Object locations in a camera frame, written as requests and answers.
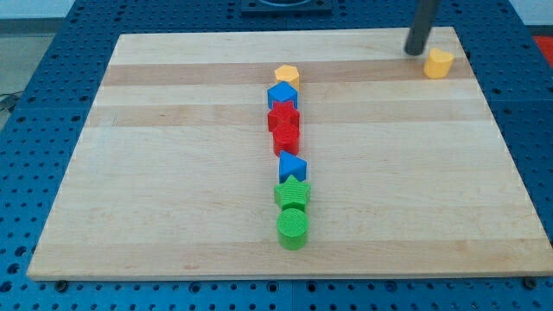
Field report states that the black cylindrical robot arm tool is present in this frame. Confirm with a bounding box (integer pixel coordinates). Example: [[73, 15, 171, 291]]
[[404, 0, 441, 56]]

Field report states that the yellow hexagon block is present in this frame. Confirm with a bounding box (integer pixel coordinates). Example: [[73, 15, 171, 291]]
[[274, 65, 300, 91]]

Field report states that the blue triangle block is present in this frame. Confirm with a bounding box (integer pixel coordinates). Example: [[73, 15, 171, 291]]
[[278, 150, 308, 183]]

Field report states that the red cylinder block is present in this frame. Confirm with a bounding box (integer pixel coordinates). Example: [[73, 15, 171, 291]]
[[272, 123, 300, 156]]

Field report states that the green star block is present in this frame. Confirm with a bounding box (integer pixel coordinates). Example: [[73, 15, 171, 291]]
[[274, 175, 311, 212]]

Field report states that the red star block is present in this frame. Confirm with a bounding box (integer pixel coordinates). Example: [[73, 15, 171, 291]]
[[267, 100, 300, 132]]

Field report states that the blue cube block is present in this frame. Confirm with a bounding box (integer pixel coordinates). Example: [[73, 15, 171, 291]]
[[267, 81, 298, 109]]

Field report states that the green cylinder block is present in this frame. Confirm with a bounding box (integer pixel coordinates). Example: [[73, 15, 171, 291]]
[[276, 208, 309, 251]]

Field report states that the light wooden board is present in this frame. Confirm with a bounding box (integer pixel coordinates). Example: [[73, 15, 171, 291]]
[[27, 27, 552, 281]]

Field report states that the yellow heart block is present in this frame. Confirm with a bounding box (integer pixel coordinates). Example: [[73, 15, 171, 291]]
[[423, 48, 454, 79]]

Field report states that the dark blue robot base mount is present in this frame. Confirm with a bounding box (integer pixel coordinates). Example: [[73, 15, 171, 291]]
[[240, 0, 333, 16]]

